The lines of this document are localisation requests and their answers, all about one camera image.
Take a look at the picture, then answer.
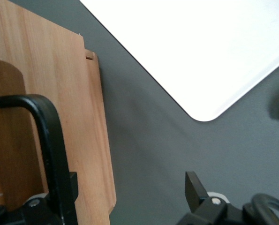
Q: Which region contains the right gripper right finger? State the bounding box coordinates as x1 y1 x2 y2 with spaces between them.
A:
176 171 228 225

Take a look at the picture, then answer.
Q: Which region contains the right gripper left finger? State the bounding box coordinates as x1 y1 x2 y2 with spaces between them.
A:
23 172 79 225

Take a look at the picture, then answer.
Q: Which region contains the black metal drawer handle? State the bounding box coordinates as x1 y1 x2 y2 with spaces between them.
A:
0 93 79 225

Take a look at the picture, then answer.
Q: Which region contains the wooden drawer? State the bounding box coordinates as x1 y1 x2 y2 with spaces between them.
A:
0 0 109 225

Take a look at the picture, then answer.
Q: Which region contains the wooden drawer cabinet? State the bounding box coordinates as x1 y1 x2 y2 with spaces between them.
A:
84 50 118 225

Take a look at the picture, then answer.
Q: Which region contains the beige rectangular tray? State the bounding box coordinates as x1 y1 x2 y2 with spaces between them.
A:
79 0 279 122

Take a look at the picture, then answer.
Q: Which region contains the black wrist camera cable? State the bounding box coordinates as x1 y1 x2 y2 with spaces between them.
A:
243 192 279 225

